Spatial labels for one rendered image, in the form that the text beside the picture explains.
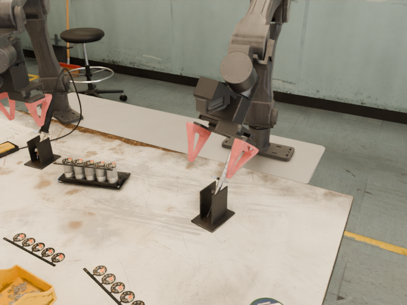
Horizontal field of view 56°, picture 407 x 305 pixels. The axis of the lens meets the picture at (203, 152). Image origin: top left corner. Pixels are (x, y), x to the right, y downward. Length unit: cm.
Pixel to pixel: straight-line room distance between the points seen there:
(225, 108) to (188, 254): 29
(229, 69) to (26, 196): 58
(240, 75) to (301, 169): 44
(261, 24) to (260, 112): 28
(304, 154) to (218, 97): 49
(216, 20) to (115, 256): 297
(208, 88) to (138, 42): 339
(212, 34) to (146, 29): 70
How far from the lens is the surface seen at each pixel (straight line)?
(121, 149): 112
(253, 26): 80
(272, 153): 108
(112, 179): 94
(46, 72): 131
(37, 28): 124
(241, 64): 68
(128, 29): 409
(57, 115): 138
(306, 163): 107
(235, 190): 93
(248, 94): 74
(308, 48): 332
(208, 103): 67
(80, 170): 97
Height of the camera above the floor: 128
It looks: 29 degrees down
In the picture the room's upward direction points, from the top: straight up
